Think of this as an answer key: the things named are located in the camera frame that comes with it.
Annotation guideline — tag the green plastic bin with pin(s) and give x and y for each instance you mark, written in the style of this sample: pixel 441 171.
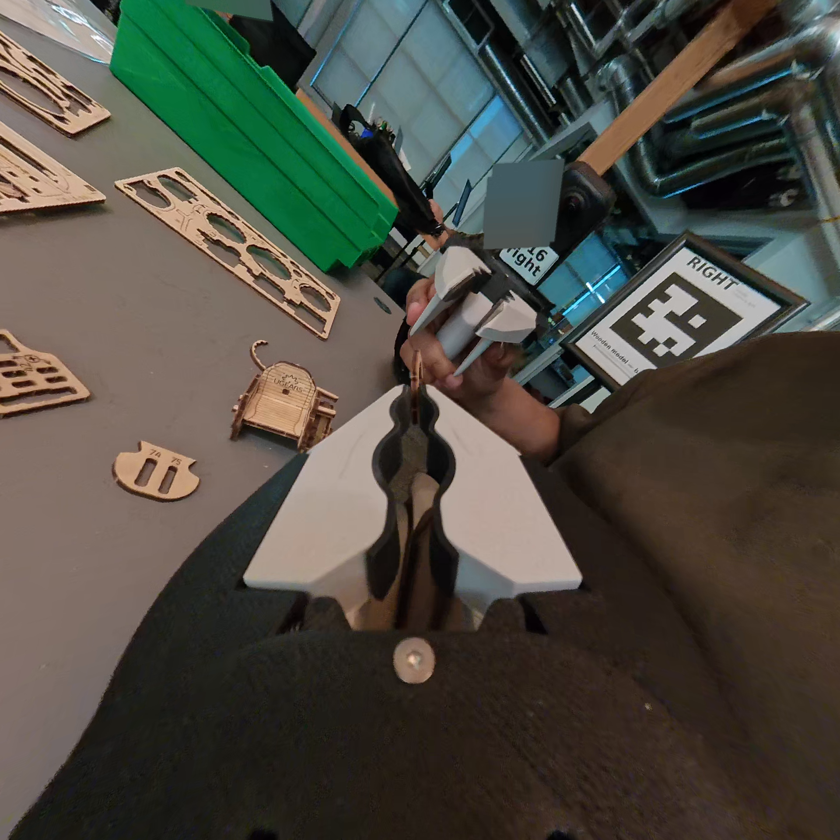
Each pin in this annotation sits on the green plastic bin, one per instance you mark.
pixel 249 144

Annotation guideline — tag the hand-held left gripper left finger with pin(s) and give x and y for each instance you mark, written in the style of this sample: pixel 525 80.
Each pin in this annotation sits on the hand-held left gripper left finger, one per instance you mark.
pixel 315 525

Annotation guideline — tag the round-holed wooden puzzle sheet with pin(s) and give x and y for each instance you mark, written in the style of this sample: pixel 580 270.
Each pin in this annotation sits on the round-holed wooden puzzle sheet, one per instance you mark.
pixel 82 118

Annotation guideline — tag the metal vent pipes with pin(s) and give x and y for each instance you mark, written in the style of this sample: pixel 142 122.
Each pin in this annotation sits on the metal vent pipes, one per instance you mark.
pixel 722 131

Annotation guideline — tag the rounded two-slot wooden piece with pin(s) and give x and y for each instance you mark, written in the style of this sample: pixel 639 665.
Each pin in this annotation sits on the rounded two-slot wooden piece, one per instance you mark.
pixel 131 482

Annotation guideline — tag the framed marker sign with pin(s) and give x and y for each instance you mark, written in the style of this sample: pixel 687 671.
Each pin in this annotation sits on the framed marker sign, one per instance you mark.
pixel 722 295

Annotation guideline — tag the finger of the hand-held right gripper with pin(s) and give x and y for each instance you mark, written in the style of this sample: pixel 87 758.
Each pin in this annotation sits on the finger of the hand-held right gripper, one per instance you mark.
pixel 510 321
pixel 459 272

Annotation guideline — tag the clear plastic sheet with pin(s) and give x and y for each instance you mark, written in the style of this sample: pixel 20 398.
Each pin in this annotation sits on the clear plastic sheet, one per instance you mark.
pixel 65 26

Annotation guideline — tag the slotted wooden puzzle sheet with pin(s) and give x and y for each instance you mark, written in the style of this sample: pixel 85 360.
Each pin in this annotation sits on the slotted wooden puzzle sheet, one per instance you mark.
pixel 72 190

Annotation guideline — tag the person's brown sweater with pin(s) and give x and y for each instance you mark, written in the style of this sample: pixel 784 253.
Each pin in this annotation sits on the person's brown sweater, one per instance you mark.
pixel 689 525

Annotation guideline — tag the person's right forearm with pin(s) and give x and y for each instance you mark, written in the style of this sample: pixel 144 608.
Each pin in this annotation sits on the person's right forearm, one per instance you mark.
pixel 525 420

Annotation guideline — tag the grid-cut wooden piece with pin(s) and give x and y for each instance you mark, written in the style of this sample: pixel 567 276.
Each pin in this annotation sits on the grid-cut wooden piece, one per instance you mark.
pixel 72 394

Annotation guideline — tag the background wooden desk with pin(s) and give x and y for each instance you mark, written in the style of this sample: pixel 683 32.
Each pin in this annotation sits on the background wooden desk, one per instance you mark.
pixel 321 118

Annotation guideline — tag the gear-holed wooden puzzle sheet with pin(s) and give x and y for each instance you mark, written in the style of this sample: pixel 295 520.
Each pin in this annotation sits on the gear-holed wooden puzzle sheet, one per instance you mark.
pixel 241 244

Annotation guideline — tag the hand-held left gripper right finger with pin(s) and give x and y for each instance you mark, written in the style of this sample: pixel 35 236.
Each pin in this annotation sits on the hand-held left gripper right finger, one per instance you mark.
pixel 512 525

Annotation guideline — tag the small wooden cone model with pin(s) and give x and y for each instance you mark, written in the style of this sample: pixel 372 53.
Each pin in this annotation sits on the small wooden cone model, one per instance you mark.
pixel 289 400

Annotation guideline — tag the black bag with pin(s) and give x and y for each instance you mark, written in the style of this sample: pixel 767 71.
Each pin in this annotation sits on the black bag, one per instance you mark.
pixel 387 164

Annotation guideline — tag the person's right hand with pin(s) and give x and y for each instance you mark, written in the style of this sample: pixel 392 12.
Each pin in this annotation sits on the person's right hand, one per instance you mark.
pixel 485 374

